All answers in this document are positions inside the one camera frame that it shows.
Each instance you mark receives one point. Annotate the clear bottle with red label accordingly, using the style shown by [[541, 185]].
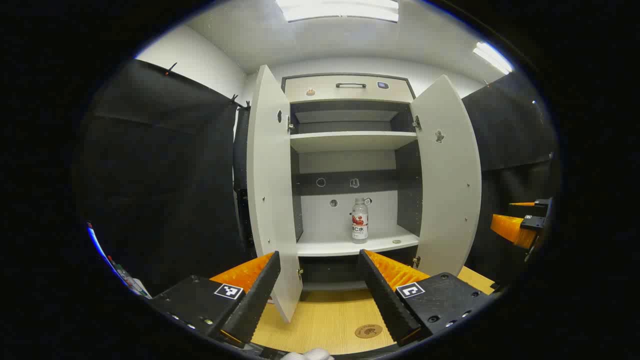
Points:
[[359, 225]]

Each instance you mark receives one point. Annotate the white cabinet shelf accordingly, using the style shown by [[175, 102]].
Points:
[[330, 246], [350, 141]]

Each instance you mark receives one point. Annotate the round wooden coaster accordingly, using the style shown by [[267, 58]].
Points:
[[368, 331]]

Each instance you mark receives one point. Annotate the ceiling light panel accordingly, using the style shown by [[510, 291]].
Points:
[[492, 57], [340, 9]]

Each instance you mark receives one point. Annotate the white and grey cabinet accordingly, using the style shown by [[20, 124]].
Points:
[[320, 215]]

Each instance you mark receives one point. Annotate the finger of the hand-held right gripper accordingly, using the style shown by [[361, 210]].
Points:
[[510, 227], [525, 209]]

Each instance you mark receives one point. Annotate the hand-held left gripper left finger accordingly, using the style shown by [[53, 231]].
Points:
[[260, 300]]

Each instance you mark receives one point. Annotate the computer monitor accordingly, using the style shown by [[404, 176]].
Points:
[[97, 247]]

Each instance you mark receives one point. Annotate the white papers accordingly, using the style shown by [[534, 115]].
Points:
[[137, 290]]

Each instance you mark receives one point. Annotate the white cabinet drawer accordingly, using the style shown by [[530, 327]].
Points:
[[350, 95]]

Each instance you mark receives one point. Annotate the white cabinet door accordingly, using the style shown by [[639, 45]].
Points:
[[270, 190], [447, 190]]

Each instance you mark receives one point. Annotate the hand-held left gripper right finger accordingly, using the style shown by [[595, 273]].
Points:
[[387, 305]]

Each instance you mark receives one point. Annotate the black backdrop cloth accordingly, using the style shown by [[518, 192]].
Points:
[[510, 130], [160, 175]]

